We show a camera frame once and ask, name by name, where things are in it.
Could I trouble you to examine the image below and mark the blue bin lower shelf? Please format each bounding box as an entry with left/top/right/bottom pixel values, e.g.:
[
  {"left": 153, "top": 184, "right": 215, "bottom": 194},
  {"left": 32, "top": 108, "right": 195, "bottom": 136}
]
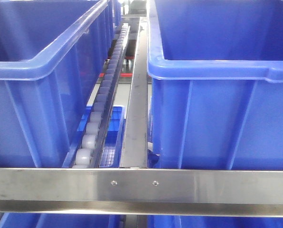
[{"left": 62, "top": 105, "right": 125, "bottom": 168}]

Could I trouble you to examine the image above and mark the steel divider rail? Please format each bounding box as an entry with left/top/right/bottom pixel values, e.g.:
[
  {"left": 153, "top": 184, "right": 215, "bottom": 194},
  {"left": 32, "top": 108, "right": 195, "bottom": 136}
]
[{"left": 120, "top": 17, "right": 148, "bottom": 168}]

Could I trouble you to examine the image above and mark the blue bin middle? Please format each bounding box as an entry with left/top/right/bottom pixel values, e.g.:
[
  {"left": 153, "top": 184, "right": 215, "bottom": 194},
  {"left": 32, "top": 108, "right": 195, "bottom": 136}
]
[{"left": 148, "top": 0, "right": 283, "bottom": 171}]

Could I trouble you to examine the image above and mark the blue bin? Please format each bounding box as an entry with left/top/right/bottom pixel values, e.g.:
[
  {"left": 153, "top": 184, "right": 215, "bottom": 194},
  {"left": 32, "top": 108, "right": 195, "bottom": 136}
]
[
  {"left": 148, "top": 215, "right": 283, "bottom": 228},
  {"left": 148, "top": 0, "right": 283, "bottom": 171},
  {"left": 0, "top": 0, "right": 113, "bottom": 167},
  {"left": 0, "top": 213, "right": 125, "bottom": 228}
]

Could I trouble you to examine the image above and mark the white roller conveyor track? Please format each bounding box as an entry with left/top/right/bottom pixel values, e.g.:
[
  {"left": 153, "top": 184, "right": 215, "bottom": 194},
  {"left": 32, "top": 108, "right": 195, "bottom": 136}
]
[{"left": 71, "top": 23, "right": 130, "bottom": 169}]

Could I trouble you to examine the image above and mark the stainless steel shelf frame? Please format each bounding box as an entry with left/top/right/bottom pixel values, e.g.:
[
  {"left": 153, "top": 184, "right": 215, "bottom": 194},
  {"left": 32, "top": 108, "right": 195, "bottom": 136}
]
[{"left": 0, "top": 168, "right": 283, "bottom": 217}]

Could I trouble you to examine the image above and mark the blue bin bottom left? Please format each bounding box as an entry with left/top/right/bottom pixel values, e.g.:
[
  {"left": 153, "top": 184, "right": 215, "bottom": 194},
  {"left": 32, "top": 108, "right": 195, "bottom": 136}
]
[{"left": 0, "top": 213, "right": 125, "bottom": 228}]

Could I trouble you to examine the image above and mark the blue bin bottom right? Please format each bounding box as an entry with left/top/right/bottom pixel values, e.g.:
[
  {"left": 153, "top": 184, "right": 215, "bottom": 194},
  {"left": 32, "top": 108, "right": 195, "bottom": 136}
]
[{"left": 148, "top": 215, "right": 283, "bottom": 228}]

